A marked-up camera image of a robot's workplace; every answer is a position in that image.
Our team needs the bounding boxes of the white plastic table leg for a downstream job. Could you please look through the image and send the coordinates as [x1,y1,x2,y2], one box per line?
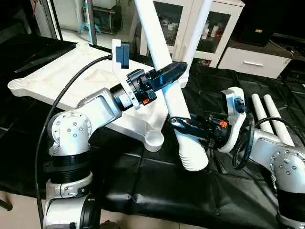
[251,94,282,135]
[263,94,296,146]
[181,0,214,89]
[133,0,210,172]

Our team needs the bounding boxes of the white plastic table top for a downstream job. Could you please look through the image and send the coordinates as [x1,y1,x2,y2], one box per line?
[7,42,187,153]

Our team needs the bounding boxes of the white glass door cabinet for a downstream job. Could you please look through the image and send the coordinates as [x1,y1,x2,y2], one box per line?
[138,0,245,68]

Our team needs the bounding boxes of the clear plastic storage box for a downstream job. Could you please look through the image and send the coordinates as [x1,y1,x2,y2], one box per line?
[92,4,122,34]

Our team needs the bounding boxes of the white drawer unit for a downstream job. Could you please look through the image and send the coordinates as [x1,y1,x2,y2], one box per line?
[218,46,293,80]

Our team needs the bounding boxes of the black mat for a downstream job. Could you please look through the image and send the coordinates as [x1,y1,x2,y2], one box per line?
[0,33,305,229]

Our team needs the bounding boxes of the grey metal pole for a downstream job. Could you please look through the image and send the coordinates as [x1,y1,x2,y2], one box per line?
[85,0,97,46]

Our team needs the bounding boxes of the black speaker box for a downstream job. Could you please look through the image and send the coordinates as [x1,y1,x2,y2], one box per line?
[240,18,280,47]

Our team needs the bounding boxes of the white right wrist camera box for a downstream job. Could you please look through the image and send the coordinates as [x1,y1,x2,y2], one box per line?
[220,87,248,153]

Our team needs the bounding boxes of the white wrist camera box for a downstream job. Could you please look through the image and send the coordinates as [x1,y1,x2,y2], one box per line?
[220,87,248,153]
[111,39,131,71]

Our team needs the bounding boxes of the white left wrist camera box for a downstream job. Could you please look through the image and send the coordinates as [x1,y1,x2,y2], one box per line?
[111,39,131,71]

